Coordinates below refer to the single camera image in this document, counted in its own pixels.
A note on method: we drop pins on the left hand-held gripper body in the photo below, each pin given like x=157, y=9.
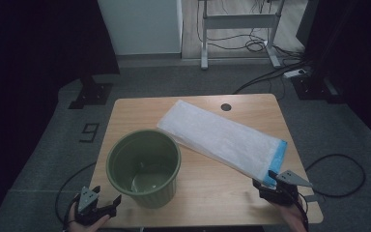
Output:
x=87, y=201

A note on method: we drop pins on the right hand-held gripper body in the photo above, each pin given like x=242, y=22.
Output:
x=280, y=193

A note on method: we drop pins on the green plastic bin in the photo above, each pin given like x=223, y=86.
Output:
x=143, y=161

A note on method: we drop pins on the white garbage bag blue band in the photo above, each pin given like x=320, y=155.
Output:
x=219, y=135

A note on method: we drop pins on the person's left hand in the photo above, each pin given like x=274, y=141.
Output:
x=87, y=228

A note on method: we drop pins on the person's right hand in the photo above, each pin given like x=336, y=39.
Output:
x=294, y=219

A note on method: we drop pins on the grey tape piece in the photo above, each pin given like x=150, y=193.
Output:
x=317, y=198

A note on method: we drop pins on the black stand base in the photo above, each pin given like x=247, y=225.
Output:
x=93, y=93
x=309, y=88

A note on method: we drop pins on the white power strip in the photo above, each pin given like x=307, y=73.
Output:
x=294, y=73

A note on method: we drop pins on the black curtain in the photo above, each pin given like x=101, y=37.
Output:
x=360, y=48
x=29, y=48

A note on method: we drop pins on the white cabinet panel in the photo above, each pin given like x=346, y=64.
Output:
x=141, y=25

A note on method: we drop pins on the white metal desk frame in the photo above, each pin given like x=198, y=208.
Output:
x=238, y=21

